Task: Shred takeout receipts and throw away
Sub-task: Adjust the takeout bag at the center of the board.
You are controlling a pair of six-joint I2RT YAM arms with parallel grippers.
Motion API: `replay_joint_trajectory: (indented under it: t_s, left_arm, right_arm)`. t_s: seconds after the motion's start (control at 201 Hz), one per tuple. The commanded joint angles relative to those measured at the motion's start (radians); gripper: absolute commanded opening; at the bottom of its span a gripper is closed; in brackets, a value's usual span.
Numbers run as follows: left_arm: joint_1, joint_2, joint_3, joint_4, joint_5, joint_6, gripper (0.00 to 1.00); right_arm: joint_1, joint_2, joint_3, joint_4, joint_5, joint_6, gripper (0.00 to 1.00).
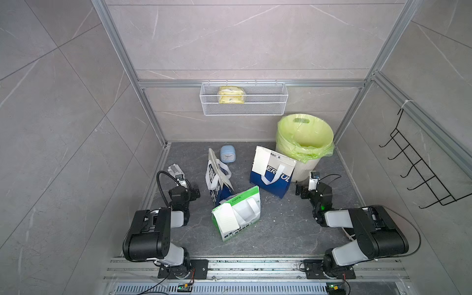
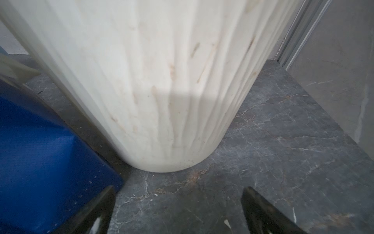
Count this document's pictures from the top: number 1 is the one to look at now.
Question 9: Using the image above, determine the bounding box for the blue white paper bag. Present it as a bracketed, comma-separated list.
[205, 148, 236, 207]
[250, 146, 296, 199]

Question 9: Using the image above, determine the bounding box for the white paper receipt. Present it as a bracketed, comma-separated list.
[213, 203, 240, 236]

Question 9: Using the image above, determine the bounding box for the green white paper bag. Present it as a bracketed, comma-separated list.
[211, 186, 261, 242]

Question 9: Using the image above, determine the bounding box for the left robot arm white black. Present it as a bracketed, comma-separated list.
[122, 165, 200, 279]

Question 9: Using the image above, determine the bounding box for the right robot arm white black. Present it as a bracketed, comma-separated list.
[296, 181, 422, 279]

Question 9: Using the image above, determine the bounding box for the white trash bin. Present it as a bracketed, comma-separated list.
[276, 113, 335, 183]

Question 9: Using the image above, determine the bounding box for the yellow wipes pack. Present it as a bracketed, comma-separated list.
[218, 86, 246, 104]

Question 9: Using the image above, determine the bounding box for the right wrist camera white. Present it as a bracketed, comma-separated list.
[308, 171, 320, 191]

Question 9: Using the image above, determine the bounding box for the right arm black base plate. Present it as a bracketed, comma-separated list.
[299, 259, 356, 280]

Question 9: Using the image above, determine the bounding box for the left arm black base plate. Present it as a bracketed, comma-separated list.
[158, 259, 209, 280]

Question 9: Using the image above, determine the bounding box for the white wire mesh basket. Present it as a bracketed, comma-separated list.
[199, 82, 288, 116]

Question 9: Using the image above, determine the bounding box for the black wire hook rack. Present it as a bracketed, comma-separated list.
[379, 109, 472, 210]

